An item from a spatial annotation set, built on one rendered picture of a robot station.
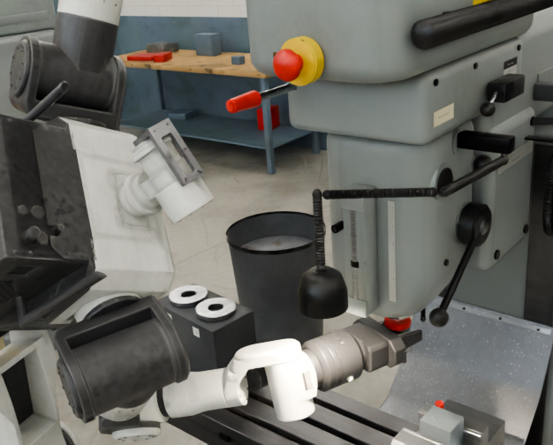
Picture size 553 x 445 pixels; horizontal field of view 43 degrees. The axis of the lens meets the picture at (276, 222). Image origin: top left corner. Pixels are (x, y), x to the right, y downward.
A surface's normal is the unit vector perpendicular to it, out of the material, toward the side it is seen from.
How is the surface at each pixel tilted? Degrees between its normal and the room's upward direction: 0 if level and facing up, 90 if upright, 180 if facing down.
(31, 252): 58
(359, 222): 90
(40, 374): 90
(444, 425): 0
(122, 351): 36
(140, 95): 90
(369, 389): 0
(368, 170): 90
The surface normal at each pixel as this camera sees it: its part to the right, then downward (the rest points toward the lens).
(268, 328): -0.33, 0.44
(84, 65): 0.55, 0.26
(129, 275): 0.72, 0.29
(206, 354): -0.71, 0.32
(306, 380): 0.47, -0.01
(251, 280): -0.54, 0.41
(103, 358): 0.19, -0.56
